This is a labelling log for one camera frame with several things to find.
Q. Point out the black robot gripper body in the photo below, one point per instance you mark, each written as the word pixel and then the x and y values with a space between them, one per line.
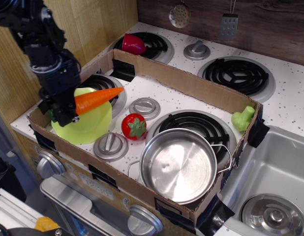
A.
pixel 59 82

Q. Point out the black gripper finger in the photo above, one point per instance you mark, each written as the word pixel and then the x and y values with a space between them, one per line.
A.
pixel 62 115

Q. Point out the orange toy carrot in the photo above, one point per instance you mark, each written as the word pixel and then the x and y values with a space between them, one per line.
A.
pixel 88 100

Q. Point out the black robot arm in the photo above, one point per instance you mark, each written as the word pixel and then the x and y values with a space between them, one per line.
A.
pixel 33 28

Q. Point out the light green plastic plate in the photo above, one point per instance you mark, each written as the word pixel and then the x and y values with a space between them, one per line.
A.
pixel 90 127

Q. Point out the silver oven front knob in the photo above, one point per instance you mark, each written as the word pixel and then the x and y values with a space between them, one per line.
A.
pixel 49 165
pixel 142 222

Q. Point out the silver stovetop knob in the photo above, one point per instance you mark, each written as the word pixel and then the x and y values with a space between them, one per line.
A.
pixel 111 147
pixel 147 107
pixel 197 51

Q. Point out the red toy strawberry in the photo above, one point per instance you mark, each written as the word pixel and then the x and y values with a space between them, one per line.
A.
pixel 134 126

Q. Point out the dark red toy cup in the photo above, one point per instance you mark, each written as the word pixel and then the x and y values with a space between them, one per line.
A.
pixel 133 44

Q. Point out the stainless steel pot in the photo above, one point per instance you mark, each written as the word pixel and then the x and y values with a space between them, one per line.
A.
pixel 180 165

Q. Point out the hanging metal skimmer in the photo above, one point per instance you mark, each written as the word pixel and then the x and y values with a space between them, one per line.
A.
pixel 179 14

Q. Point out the light green toy broccoli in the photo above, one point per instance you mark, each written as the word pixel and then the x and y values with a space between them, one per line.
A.
pixel 241 120

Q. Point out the hanging metal spatula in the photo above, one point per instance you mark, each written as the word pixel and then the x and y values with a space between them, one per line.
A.
pixel 229 23

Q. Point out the grey toy sink basin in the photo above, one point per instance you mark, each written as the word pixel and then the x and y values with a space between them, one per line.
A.
pixel 275 166

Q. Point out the silver pot lid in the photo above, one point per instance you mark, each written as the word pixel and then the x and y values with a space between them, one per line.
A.
pixel 273 215

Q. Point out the silver oven door handle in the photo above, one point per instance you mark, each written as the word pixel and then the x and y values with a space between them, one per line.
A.
pixel 77 205

